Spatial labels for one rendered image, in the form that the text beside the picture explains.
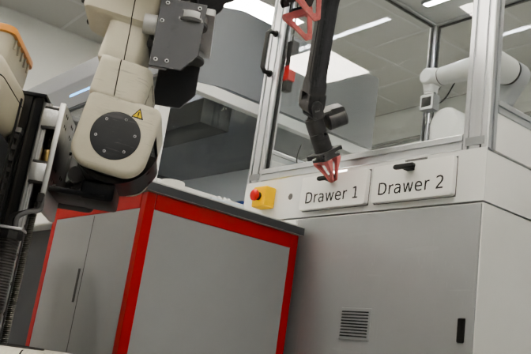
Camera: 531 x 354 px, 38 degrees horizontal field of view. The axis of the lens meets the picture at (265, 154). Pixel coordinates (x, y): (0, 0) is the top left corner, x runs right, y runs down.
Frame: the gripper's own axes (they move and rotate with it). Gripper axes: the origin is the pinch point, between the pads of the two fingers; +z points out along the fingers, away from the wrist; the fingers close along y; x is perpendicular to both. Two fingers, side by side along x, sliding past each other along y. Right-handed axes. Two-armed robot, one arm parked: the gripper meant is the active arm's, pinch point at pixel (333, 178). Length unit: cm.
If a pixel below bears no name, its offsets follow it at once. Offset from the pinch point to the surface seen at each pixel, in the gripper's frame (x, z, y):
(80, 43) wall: 416, -100, 172
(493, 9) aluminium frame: -51, -34, 29
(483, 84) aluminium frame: -49, -16, 16
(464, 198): -46.2, 9.2, -2.0
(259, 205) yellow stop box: 34.6, 5.1, -3.1
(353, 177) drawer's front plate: -6.2, 1.0, 2.4
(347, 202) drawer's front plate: -4.9, 7.3, -2.1
